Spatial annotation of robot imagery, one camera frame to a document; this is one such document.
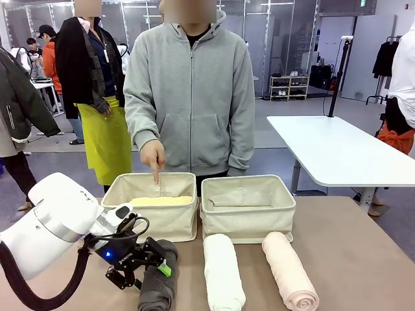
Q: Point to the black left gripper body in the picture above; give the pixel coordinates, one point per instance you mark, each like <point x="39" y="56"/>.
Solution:
<point x="120" y="252"/>

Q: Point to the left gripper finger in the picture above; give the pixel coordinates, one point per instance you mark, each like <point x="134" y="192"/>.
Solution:
<point x="121" y="278"/>
<point x="157" y="252"/>

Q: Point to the grey towel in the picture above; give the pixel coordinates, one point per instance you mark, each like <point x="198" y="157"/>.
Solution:
<point x="159" y="291"/>

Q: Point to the yellow towel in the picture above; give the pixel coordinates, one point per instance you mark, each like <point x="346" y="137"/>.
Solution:
<point x="162" y="201"/>

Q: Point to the white towel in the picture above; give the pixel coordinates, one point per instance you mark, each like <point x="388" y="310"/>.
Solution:
<point x="223" y="275"/>

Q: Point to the pink towel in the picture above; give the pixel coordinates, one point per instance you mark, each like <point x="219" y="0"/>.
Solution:
<point x="288" y="272"/>

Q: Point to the hoodie person's right forearm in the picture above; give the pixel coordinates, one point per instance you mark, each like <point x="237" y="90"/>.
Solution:
<point x="142" y="129"/>

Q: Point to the hoodie person's left forearm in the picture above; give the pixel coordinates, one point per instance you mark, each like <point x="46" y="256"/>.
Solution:
<point x="243" y="139"/>

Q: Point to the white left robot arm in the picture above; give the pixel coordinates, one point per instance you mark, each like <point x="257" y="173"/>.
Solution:
<point x="48" y="226"/>

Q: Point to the hoodie person's right hand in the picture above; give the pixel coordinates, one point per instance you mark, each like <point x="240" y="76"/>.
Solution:
<point x="154" y="155"/>

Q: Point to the beige fabric basket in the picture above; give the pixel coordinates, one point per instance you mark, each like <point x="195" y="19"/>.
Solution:
<point x="246" y="223"/>
<point x="168" y="223"/>

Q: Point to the person in yellow apron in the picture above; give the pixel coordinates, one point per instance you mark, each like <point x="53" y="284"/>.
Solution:
<point x="103" y="139"/>

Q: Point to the black slippers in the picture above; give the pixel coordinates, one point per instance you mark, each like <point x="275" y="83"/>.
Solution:
<point x="77" y="142"/>

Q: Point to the person in grey hoodie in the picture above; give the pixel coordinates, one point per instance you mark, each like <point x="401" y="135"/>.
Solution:
<point x="191" y="97"/>

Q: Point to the person in dark green jacket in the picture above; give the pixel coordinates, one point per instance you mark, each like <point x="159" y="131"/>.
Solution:
<point x="16" y="103"/>

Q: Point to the white background desk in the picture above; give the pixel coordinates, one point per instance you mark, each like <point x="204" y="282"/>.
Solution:
<point x="43" y="84"/>

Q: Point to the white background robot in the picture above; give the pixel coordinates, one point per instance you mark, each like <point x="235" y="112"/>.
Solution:
<point x="124" y="53"/>
<point x="20" y="55"/>

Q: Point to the person in orange jacket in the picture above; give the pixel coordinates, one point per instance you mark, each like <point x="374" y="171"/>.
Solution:
<point x="50" y="64"/>

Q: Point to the white side table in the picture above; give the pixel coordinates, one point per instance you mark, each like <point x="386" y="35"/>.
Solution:
<point x="340" y="145"/>

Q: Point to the wooden shoe rack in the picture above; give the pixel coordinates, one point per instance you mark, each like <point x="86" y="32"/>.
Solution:
<point x="288" y="86"/>

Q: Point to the black equipment case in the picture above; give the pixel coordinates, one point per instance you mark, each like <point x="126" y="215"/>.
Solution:
<point x="319" y="76"/>

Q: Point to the orange garment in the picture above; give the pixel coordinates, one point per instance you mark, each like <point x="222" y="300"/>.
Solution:
<point x="395" y="141"/>

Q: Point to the black hanging coat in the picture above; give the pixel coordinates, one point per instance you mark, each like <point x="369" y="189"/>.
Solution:
<point x="386" y="60"/>

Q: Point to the person in white jacket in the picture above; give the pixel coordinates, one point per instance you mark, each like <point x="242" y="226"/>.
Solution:
<point x="403" y="71"/>

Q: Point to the black tripod pole with camera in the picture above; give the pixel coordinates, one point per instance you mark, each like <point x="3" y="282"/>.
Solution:
<point x="337" y="81"/>

